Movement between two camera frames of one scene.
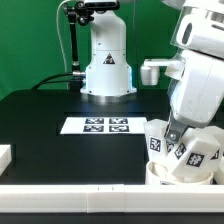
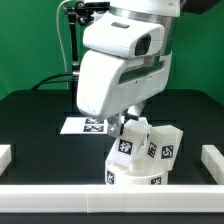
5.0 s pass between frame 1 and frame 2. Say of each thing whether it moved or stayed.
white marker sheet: stayed
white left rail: stayed
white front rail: stayed
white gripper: moved
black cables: stayed
